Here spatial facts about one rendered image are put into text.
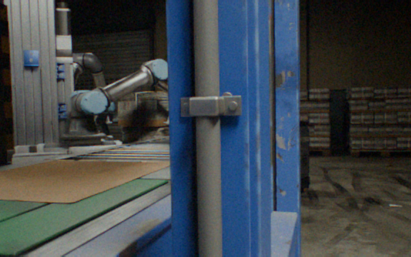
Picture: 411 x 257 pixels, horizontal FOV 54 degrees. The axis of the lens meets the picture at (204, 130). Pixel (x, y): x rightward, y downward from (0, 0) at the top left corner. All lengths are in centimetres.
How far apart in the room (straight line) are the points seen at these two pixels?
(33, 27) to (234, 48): 213
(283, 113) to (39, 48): 173
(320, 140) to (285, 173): 699
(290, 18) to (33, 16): 173
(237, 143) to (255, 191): 4
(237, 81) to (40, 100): 209
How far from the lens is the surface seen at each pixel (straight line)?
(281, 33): 95
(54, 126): 238
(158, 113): 267
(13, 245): 48
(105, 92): 210
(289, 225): 86
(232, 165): 34
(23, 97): 240
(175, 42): 35
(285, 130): 93
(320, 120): 791
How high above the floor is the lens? 94
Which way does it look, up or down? 3 degrees down
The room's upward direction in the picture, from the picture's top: 1 degrees counter-clockwise
